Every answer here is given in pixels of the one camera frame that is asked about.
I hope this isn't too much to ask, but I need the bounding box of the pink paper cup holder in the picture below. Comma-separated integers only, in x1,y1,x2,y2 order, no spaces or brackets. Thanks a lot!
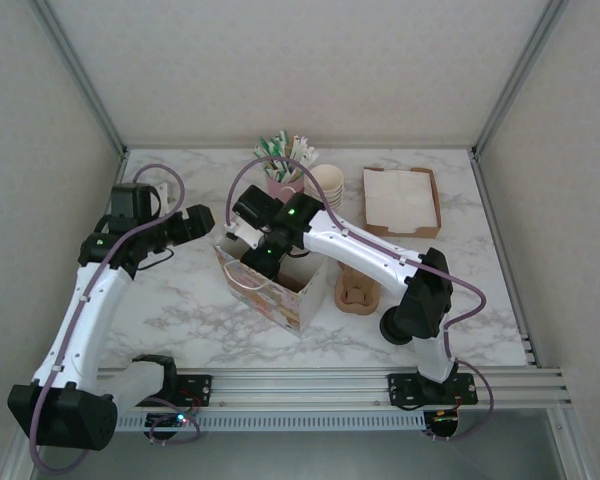
265,172,306,199

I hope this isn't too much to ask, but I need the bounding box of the printed paper gift bag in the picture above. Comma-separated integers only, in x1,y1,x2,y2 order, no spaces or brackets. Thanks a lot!
213,234,330,334

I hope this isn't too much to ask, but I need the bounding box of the green white sugar stick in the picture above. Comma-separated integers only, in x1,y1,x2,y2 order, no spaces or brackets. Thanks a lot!
252,143,281,179
274,129,289,174

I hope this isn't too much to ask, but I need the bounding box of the brown cardboard napkin tray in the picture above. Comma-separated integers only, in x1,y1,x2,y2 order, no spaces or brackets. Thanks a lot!
362,166,442,240

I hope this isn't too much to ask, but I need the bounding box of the black plastic cup lid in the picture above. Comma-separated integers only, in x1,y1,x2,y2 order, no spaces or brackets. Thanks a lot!
379,308,407,346

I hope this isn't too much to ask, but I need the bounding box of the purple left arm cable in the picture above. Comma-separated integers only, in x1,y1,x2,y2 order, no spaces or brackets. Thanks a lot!
29,162,203,474

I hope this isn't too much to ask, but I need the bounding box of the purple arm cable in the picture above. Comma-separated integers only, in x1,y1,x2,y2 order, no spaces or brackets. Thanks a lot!
29,162,203,474
227,157,496,444

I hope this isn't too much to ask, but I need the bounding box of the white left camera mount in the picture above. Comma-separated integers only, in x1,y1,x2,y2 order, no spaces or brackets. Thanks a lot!
152,182,174,212

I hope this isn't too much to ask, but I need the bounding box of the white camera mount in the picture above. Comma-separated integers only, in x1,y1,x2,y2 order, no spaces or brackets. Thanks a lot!
152,182,174,212
225,219,267,250

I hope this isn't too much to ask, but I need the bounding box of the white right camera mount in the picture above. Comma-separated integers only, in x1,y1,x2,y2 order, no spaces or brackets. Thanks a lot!
225,219,267,250

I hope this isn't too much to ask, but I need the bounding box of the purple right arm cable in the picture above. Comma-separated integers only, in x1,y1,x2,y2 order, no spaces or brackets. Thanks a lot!
227,157,496,444

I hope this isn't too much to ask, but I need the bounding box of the aluminium table edge rail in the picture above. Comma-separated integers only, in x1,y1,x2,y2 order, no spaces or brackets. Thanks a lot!
113,148,131,186
469,148,539,366

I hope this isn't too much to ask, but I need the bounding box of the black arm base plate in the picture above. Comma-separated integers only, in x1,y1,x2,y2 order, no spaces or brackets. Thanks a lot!
387,372,480,407
173,374,215,407

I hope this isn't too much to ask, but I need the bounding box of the aluminium frame post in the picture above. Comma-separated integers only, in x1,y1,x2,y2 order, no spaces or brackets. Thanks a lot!
27,0,130,159
471,0,569,159

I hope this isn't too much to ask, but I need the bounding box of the aluminium mounting rail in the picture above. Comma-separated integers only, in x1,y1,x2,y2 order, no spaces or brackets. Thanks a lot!
97,368,574,407

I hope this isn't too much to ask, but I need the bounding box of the grey slotted cable duct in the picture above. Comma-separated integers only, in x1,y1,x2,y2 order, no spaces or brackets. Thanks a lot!
117,410,426,431

